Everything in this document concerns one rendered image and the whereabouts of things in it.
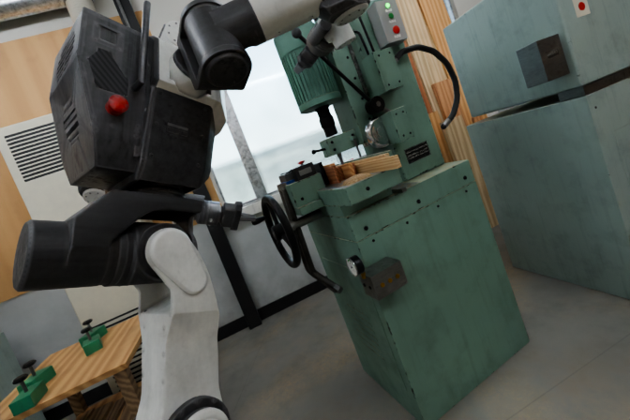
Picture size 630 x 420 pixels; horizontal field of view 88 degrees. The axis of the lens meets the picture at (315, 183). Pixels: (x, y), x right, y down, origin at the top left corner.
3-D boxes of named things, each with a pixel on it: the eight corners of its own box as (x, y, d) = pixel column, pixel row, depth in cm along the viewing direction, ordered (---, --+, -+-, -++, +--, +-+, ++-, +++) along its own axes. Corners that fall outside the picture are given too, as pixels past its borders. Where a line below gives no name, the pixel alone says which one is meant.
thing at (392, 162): (325, 180, 151) (322, 172, 150) (329, 178, 152) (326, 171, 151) (397, 169, 100) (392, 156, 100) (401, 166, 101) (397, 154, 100)
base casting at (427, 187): (309, 232, 149) (302, 213, 148) (405, 186, 170) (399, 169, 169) (357, 243, 108) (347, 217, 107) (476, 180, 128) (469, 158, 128)
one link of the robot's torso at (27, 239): (22, 292, 47) (39, 173, 51) (7, 293, 55) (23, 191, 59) (202, 279, 67) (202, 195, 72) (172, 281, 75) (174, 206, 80)
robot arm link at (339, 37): (328, 18, 101) (344, -4, 90) (345, 50, 102) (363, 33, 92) (298, 31, 97) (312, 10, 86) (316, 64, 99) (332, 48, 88)
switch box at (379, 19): (380, 50, 129) (366, 10, 127) (398, 44, 132) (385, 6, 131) (388, 43, 123) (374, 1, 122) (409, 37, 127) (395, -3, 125)
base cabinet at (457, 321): (362, 369, 155) (307, 232, 149) (449, 308, 176) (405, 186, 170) (427, 431, 113) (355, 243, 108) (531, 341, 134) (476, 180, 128)
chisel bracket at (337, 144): (325, 161, 133) (318, 142, 133) (353, 150, 139) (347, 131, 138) (333, 159, 127) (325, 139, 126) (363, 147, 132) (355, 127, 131)
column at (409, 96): (375, 185, 151) (320, 33, 145) (412, 168, 159) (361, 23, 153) (406, 181, 130) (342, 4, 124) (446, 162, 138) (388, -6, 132)
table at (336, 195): (274, 213, 154) (269, 201, 153) (329, 188, 165) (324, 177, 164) (325, 218, 98) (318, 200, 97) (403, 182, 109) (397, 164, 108)
